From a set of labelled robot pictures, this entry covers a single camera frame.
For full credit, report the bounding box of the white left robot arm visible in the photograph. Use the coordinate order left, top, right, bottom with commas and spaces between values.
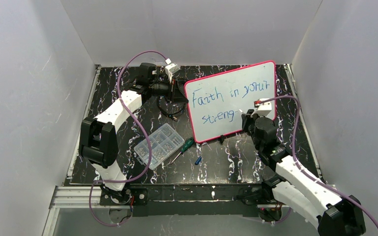
78, 59, 188, 191

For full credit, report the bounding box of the clear plastic screw box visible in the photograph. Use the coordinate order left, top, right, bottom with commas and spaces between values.
133, 123, 185, 170

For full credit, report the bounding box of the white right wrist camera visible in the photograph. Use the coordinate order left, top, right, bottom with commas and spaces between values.
250, 98, 272, 118

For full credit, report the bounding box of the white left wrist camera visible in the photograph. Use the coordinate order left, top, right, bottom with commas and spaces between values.
164, 59, 180, 82

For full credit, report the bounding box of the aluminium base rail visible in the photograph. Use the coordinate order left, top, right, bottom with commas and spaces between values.
49, 184, 345, 217

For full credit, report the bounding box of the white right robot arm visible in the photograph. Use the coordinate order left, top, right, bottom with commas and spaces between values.
241, 109, 366, 236

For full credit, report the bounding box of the black whiteboard clip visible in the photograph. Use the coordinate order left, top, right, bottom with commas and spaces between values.
219, 135, 225, 144

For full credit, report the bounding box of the blue marker cap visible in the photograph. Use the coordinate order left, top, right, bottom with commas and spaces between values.
195, 156, 202, 165

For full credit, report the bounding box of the black coiled cable with plug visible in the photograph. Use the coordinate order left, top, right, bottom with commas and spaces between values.
156, 94, 187, 122

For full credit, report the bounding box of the pink framed whiteboard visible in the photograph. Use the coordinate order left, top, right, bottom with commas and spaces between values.
184, 60, 277, 143

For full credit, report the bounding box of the green handled screwdriver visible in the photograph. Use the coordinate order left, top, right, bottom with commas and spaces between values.
170, 137, 195, 164

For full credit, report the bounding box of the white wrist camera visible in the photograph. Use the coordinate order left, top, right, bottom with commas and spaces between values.
164, 59, 180, 82
250, 98, 272, 118

